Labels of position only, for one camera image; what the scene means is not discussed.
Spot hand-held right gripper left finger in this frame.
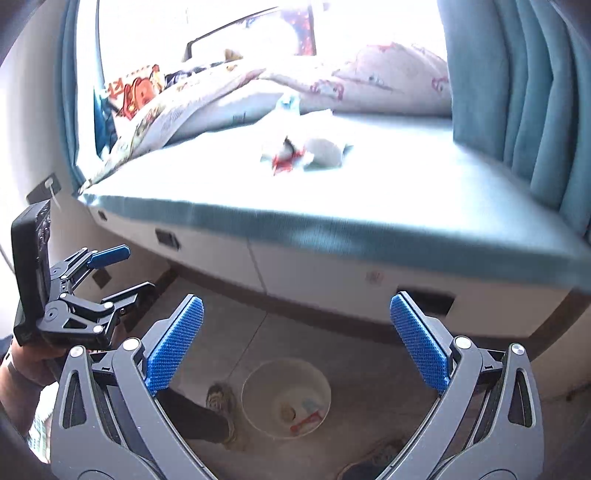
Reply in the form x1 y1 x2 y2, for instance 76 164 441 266
51 294 218 480

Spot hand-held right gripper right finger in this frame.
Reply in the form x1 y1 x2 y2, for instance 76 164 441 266
379 290 542 480

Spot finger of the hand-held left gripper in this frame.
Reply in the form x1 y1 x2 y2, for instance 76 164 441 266
48 246 131 296
41 281 158 349

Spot white round waste bin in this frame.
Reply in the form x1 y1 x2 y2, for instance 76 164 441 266
241 357 332 439

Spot red and white wrapper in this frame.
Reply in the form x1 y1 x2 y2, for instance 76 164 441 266
261 136 317 176

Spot white tissue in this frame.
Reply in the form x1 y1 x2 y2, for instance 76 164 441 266
302 137 354 171

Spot blue and white wrapper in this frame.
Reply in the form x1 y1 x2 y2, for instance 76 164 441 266
274 90 301 114

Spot person's left forearm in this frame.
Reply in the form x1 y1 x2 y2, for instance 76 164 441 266
0 357 47 437

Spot person's left hand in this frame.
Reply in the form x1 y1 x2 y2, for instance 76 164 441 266
11 344 70 385

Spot narrow white bed drawer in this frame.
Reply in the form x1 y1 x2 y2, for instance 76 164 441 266
85 200 154 253

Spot wide white bed drawer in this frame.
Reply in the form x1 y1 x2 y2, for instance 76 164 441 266
252 240 578 340

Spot worn grey sneaker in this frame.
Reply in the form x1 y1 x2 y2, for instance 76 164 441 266
205 383 239 446
337 438 408 480

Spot person's dark trouser leg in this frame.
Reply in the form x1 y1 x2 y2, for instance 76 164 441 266
154 387 232 442

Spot medium white bed drawer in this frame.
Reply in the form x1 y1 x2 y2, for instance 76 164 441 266
139 222 267 294

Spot small red wrapper scrap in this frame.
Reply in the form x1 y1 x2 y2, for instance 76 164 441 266
291 415 324 433

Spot checked light clothing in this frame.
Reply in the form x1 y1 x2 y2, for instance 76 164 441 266
27 385 58 463

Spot orange cartoon pillow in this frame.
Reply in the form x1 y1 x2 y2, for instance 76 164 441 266
105 64 165 119

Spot narrow teal curtain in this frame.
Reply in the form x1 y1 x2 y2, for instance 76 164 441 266
55 0 100 193

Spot blue mattress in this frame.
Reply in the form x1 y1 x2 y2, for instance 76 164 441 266
76 111 591 296

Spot cartoon print quilt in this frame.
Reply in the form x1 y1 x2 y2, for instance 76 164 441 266
85 41 454 186

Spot dark crumpled clothes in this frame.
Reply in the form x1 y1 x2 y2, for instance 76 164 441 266
164 65 209 88

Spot wide teal curtain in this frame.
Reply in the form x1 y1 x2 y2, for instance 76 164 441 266
444 0 591 228

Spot white plug cable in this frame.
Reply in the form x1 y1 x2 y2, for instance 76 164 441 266
45 181 64 214

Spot black wall socket panel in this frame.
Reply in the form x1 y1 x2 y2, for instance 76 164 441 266
27 172 63 205

